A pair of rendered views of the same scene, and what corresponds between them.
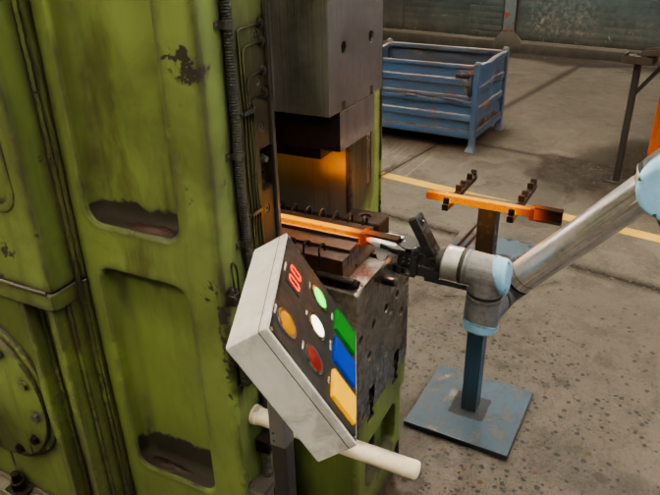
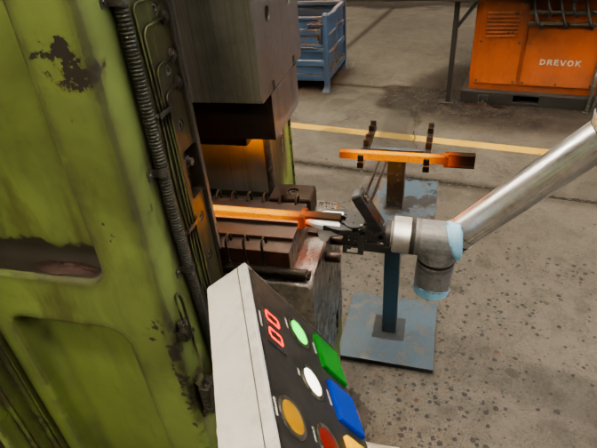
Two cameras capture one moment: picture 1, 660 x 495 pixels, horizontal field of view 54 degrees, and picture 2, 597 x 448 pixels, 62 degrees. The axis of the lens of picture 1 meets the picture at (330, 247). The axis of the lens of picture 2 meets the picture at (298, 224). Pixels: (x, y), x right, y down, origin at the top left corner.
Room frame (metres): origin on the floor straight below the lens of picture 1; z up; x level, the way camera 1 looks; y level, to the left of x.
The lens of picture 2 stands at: (0.55, 0.12, 1.69)
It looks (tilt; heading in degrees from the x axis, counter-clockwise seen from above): 34 degrees down; 349
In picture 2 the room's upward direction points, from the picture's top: 5 degrees counter-clockwise
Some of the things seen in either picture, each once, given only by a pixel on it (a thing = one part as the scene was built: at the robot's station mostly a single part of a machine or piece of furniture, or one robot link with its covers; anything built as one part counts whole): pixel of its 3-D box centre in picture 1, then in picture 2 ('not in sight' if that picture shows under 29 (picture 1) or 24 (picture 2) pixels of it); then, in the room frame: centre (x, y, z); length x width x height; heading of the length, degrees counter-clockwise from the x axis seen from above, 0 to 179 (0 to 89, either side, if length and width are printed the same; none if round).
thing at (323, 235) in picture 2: (380, 250); (322, 231); (1.52, -0.13, 0.97); 0.09 x 0.03 x 0.06; 65
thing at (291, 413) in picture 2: (287, 323); (292, 417); (0.90, 0.07, 1.16); 0.05 x 0.03 x 0.04; 153
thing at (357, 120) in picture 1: (283, 112); (195, 98); (1.64, 0.11, 1.32); 0.42 x 0.20 x 0.10; 63
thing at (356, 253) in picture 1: (291, 238); (221, 229); (1.64, 0.11, 0.96); 0.42 x 0.20 x 0.09; 63
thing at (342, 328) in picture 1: (343, 332); (327, 361); (1.10, -0.02, 1.01); 0.07 x 0.05 x 0.07; 178
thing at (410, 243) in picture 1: (420, 257); (366, 233); (1.48, -0.24, 0.97); 0.12 x 0.08 x 0.09; 62
